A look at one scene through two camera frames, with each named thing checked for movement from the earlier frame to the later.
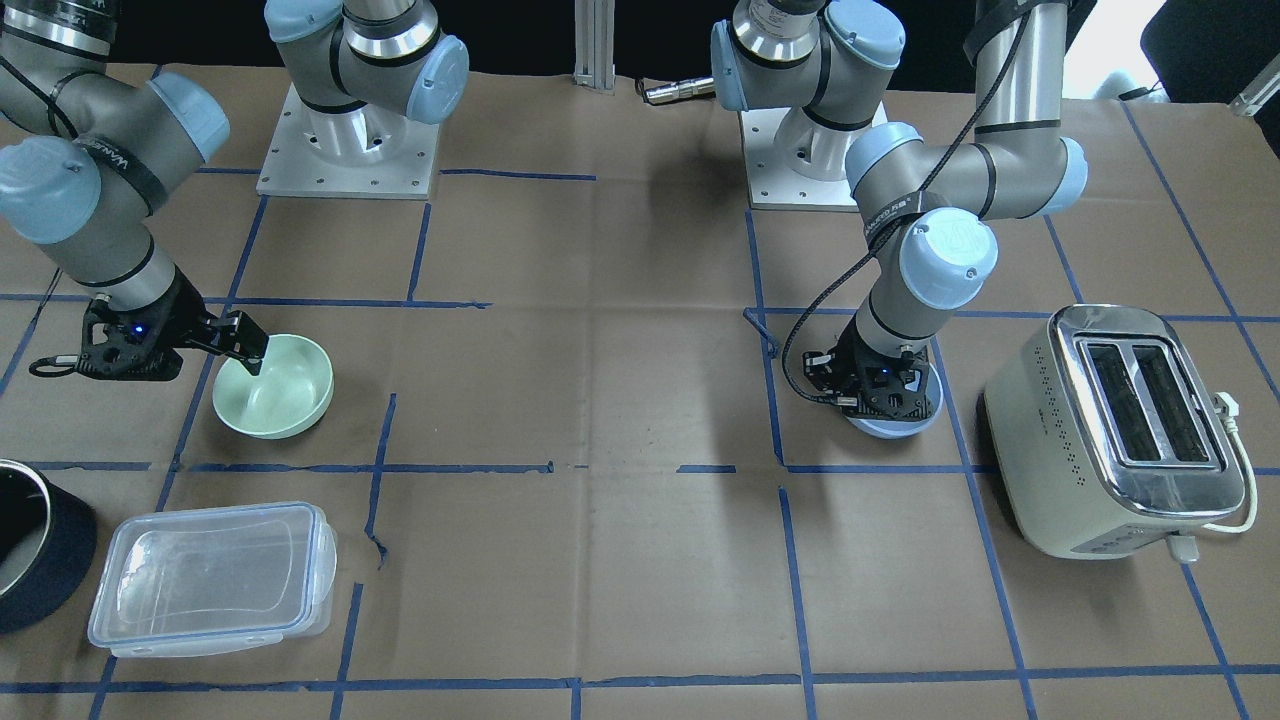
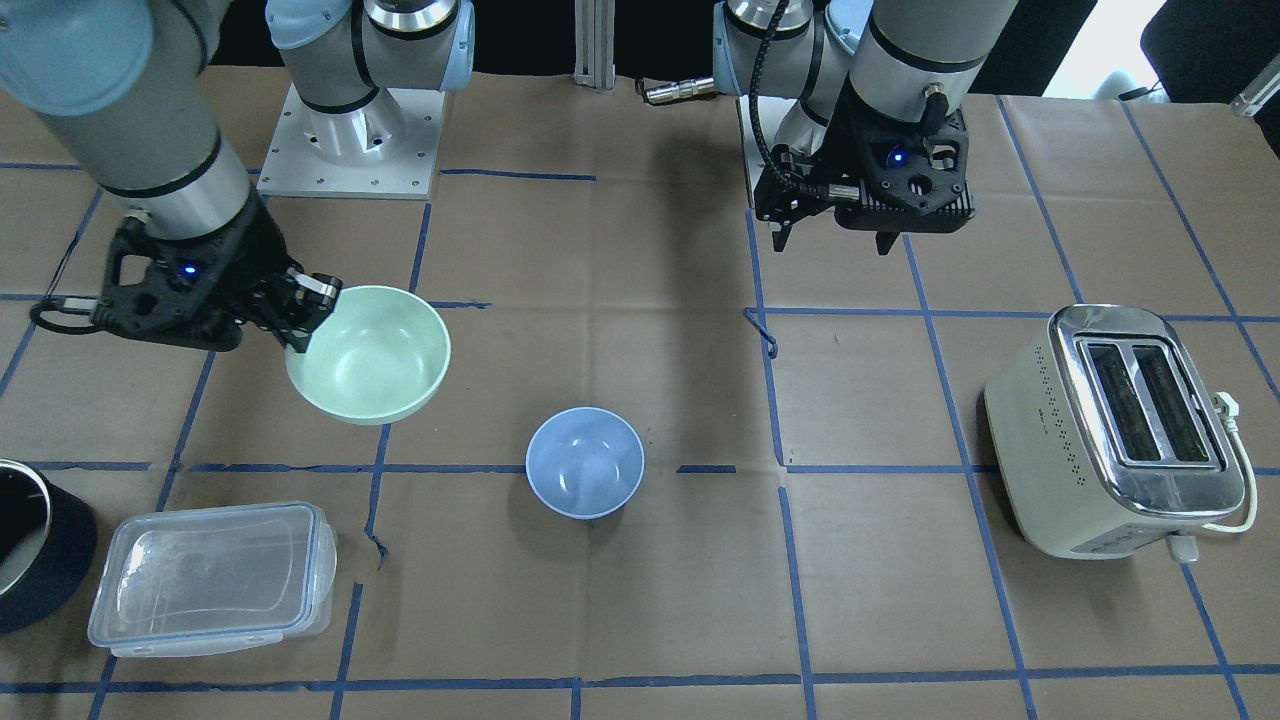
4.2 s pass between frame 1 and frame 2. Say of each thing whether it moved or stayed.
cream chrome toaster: stayed
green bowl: moved
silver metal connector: stayed
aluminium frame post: stayed
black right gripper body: moved
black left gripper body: moved
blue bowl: moved
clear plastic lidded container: stayed
